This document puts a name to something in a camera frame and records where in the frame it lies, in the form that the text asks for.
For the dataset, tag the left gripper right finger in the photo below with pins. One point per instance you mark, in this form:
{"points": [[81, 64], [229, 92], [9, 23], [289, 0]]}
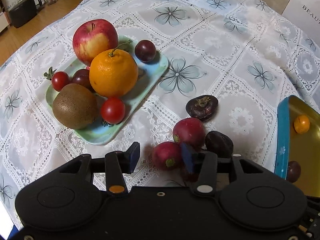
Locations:
{"points": [[200, 169]]}

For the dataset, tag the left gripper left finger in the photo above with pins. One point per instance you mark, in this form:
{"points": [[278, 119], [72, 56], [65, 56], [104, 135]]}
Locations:
{"points": [[119, 163]]}

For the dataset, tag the red radish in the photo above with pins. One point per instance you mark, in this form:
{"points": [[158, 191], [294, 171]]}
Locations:
{"points": [[191, 131], [167, 156]]}

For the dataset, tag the purple plum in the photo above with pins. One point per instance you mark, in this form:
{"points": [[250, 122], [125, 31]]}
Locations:
{"points": [[293, 171]]}

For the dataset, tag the orange cherry tomato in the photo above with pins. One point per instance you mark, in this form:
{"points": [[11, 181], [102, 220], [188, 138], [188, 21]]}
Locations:
{"points": [[301, 124]]}

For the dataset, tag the cherry tomato on plate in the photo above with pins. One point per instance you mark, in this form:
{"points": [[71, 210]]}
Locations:
{"points": [[113, 111]]}

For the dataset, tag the gold metal tray blue rim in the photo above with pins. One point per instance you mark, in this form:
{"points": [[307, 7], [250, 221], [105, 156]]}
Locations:
{"points": [[301, 148]]}

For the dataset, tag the brown kiwi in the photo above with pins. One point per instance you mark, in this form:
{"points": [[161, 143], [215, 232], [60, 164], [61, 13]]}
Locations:
{"points": [[75, 106]]}

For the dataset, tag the orange with stem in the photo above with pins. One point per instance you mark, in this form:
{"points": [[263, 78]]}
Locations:
{"points": [[114, 72]]}

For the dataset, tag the hidden dark plum on plate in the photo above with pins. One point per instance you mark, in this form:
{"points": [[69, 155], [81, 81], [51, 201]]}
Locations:
{"points": [[81, 77]]}

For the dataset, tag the cherry tomato with leaf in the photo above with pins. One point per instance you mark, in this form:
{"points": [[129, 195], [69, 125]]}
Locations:
{"points": [[58, 79]]}

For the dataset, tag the white lace floral tablecloth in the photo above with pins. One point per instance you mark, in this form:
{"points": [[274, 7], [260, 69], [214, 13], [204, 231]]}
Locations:
{"points": [[240, 51]]}

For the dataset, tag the red apple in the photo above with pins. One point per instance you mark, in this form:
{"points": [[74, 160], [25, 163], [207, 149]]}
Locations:
{"points": [[92, 38]]}

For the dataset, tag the black ottoman stool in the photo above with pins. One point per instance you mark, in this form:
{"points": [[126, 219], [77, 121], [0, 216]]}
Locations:
{"points": [[22, 12]]}

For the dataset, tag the white low shelf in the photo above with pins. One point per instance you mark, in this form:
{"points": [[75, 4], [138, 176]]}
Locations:
{"points": [[4, 21]]}

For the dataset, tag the white paper bag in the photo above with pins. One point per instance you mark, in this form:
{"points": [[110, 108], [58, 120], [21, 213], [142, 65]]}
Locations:
{"points": [[304, 14]]}

